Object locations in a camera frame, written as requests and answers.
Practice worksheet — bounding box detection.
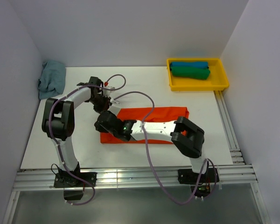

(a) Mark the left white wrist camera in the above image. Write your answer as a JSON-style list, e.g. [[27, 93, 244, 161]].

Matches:
[[103, 86, 115, 98]]

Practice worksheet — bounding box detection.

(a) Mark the yellow plastic tray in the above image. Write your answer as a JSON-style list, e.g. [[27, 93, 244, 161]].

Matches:
[[167, 58, 229, 91]]

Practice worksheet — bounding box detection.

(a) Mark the aluminium rail frame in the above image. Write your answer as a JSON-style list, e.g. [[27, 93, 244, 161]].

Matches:
[[3, 91, 271, 224]]

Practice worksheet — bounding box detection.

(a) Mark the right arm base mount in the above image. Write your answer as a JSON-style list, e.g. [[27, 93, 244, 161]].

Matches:
[[178, 168, 220, 199]]

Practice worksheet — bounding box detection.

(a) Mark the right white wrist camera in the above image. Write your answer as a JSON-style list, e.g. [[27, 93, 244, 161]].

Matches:
[[108, 98, 122, 116]]

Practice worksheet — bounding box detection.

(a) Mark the green rolled t shirt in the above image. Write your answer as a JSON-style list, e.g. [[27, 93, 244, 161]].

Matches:
[[171, 66, 210, 80]]

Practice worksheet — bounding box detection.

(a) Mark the orange t shirt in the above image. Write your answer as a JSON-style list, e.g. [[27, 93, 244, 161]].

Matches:
[[100, 107, 189, 144]]

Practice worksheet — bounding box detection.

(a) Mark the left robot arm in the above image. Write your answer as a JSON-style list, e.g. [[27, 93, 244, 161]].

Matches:
[[42, 77, 115, 186]]

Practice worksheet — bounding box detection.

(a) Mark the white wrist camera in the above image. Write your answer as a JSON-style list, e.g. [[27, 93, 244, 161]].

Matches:
[[103, 86, 115, 98], [108, 98, 122, 116]]

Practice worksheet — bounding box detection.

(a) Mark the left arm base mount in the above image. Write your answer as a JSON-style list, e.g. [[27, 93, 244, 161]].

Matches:
[[51, 164, 97, 201]]

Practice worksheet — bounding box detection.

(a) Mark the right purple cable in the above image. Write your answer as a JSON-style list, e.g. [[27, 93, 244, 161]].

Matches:
[[113, 91, 217, 205]]

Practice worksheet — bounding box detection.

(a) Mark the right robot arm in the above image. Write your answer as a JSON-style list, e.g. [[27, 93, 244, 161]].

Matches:
[[94, 111, 209, 182]]

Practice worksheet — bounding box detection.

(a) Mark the grey-blue crumpled t shirt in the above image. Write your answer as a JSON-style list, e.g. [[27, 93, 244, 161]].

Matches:
[[38, 60, 66, 100]]

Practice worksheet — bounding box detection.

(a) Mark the blue rolled t shirt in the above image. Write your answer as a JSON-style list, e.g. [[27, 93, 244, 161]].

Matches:
[[169, 62, 209, 69]]

